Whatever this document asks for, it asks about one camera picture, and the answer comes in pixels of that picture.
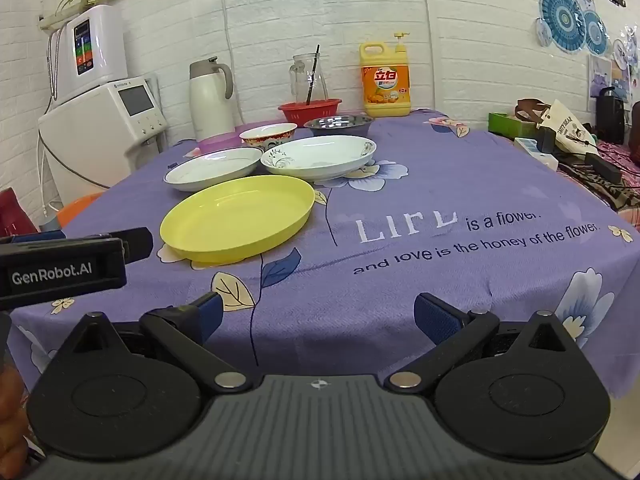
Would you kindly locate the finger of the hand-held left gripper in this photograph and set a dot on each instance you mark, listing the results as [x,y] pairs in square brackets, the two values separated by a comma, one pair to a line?
[137,242]

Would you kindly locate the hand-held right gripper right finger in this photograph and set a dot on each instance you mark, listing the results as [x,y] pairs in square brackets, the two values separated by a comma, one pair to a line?
[435,320]

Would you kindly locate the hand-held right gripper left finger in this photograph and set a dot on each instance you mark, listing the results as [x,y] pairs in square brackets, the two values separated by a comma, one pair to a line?
[207,317]

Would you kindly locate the yellow plastic plate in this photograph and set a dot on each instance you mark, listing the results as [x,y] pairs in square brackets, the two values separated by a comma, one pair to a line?
[235,220]

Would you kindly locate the plain white plate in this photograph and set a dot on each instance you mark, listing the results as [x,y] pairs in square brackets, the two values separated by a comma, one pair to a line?
[212,170]

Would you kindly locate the red-patterned ceramic bowl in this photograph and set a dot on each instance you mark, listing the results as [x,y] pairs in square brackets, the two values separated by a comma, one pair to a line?
[267,136]

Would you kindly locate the white floral-rim deep plate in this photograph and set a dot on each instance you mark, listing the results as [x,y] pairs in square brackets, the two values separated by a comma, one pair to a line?
[317,157]

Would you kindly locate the stainless steel bowl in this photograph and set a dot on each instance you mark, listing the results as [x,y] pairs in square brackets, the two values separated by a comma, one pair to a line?
[340,124]

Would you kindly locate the person's left hand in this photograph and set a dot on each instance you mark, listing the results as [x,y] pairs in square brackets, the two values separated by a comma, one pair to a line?
[11,410]

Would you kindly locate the orange plastic stool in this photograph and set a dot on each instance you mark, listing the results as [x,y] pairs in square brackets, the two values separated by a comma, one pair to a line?
[80,207]

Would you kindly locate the white water dispenser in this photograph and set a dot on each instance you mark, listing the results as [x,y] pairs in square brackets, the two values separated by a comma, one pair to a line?
[95,130]

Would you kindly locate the purple floral tablecloth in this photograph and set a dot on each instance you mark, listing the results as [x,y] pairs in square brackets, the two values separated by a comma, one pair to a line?
[410,195]

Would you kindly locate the purple plastic bowl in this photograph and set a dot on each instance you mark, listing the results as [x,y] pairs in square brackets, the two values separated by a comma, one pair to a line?
[220,141]

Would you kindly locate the white thermos jug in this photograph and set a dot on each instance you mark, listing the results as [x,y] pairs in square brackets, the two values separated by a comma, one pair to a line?
[210,105]

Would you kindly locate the white power strip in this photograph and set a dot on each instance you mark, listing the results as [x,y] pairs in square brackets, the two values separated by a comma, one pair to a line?
[532,150]

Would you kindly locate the green box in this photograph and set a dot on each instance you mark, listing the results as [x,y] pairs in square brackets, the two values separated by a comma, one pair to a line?
[505,126]

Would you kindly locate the red plastic basket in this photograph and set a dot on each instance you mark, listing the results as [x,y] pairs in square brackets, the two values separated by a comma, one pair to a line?
[310,111]

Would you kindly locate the black rectangular box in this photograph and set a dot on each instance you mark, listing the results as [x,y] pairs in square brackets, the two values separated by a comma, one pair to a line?
[602,167]

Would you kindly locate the white printed tote bag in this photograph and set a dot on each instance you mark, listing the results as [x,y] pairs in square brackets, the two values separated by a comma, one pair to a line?
[567,130]

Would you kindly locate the brown bag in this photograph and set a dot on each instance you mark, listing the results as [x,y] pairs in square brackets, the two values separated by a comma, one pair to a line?
[531,109]

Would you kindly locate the clear glass pitcher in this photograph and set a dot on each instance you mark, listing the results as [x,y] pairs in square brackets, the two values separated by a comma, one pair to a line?
[306,77]

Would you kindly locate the black stirring stick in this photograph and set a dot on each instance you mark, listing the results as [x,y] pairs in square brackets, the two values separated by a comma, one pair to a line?
[314,72]

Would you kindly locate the yellow detergent bottle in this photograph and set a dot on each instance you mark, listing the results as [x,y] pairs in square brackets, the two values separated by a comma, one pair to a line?
[385,80]

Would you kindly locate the black kettle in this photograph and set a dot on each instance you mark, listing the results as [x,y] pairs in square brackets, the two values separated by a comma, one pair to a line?
[610,115]

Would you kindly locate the blue paper fan decoration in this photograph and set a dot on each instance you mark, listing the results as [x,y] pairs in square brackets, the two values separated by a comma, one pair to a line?
[565,17]

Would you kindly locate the white wall water purifier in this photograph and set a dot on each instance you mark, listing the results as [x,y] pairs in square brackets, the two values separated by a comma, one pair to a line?
[95,45]

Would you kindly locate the wall pictures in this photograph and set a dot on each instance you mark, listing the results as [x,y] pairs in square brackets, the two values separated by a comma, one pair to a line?
[617,67]

